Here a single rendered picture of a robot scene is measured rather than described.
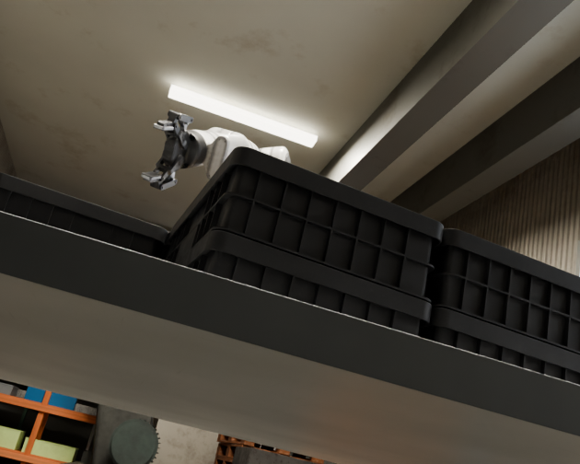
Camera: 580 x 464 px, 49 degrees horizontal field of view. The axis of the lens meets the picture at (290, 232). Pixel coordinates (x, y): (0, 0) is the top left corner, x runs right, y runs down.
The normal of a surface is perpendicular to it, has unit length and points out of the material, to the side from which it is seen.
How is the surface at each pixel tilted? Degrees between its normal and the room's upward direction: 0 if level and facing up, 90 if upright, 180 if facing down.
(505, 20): 180
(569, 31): 180
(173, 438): 90
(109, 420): 90
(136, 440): 90
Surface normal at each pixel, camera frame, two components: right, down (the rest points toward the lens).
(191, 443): 0.29, -0.29
